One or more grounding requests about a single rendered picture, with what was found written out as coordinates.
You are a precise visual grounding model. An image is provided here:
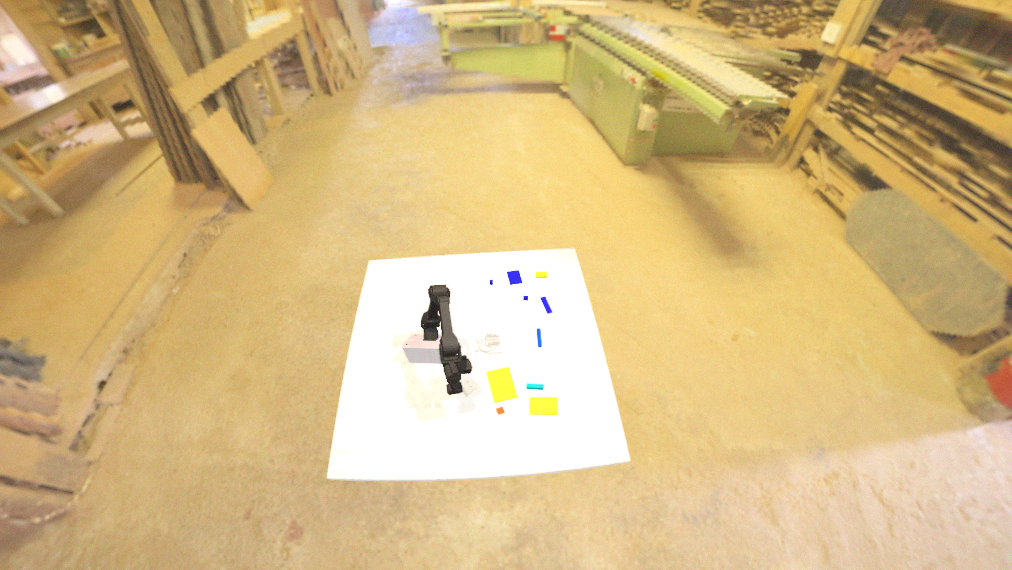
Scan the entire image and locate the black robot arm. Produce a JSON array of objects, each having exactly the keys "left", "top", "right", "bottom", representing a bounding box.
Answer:
[{"left": 421, "top": 284, "right": 473, "bottom": 384}]

